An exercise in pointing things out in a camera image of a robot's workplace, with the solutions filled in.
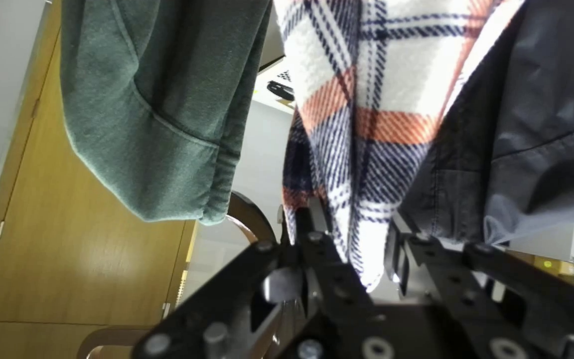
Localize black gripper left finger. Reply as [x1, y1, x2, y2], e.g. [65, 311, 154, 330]
[132, 205, 376, 359]

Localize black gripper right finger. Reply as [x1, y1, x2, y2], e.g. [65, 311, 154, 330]
[386, 211, 574, 359]

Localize plaid flannel shirt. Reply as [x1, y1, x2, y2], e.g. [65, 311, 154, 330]
[274, 0, 529, 295]

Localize dark bentwood coat rack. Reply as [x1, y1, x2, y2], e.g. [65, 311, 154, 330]
[77, 189, 282, 359]

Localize dark blue-grey jacket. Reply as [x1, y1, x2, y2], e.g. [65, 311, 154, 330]
[399, 0, 574, 251]

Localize small black device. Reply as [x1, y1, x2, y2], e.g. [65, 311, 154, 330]
[266, 77, 298, 103]

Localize dark green jacket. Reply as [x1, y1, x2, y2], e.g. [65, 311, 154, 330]
[59, 0, 274, 225]

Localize wooden door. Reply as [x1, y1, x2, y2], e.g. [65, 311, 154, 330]
[0, 0, 202, 359]

